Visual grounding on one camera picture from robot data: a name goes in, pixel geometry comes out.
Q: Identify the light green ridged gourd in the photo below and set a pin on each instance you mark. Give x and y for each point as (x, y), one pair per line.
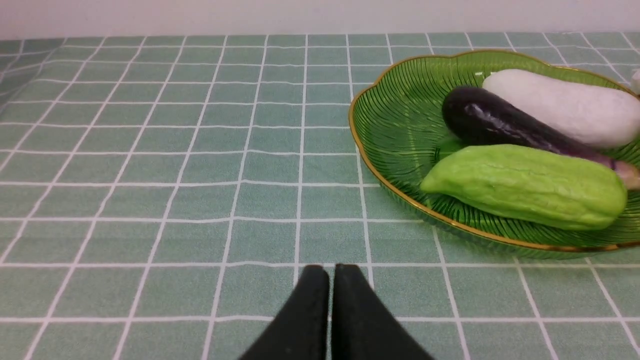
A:
(533, 185)

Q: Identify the green checkered tablecloth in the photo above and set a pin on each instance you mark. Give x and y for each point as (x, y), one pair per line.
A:
(160, 196)

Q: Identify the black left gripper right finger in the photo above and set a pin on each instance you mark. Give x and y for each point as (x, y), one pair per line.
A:
(362, 328)

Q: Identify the dark purple eggplant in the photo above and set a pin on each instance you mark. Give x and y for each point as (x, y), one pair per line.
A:
(479, 117)

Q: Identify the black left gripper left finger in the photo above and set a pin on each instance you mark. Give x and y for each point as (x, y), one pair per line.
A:
(299, 330)

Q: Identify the green glass leaf plate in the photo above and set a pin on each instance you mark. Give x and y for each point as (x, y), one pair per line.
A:
(397, 126)

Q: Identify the white radish with green leaves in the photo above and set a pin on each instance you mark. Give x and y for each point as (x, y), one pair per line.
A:
(597, 116)

